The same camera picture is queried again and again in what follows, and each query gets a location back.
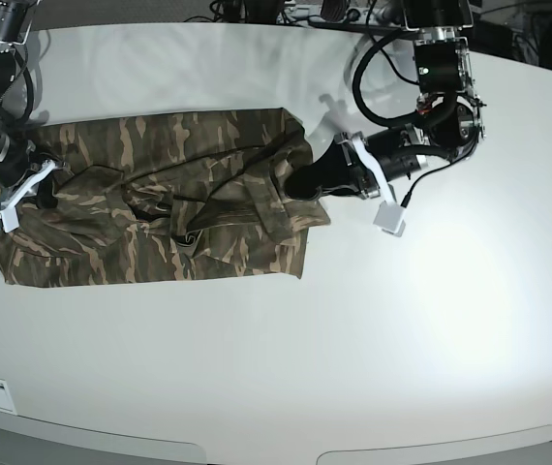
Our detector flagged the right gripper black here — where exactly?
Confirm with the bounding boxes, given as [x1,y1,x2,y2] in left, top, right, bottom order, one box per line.
[0,133,69,212]

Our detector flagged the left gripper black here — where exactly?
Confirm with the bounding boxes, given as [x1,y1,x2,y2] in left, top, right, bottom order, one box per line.
[334,125,428,206]

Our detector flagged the camouflage T-shirt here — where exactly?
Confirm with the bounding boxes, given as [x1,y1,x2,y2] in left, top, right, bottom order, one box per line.
[0,108,329,288]

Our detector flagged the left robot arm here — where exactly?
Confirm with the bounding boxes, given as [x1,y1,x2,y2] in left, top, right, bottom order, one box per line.
[352,1,484,181]

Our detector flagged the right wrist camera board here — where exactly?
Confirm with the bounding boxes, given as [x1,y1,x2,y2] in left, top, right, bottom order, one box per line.
[0,207,19,233]

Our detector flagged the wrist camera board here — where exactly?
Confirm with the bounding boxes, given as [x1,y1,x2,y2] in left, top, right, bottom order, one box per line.
[0,207,19,233]
[374,201,406,237]

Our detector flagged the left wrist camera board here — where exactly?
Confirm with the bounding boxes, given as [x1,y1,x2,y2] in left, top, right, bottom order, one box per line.
[374,201,406,237]

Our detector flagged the black equipment with cables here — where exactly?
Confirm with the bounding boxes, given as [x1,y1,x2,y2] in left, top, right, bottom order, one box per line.
[186,1,404,34]

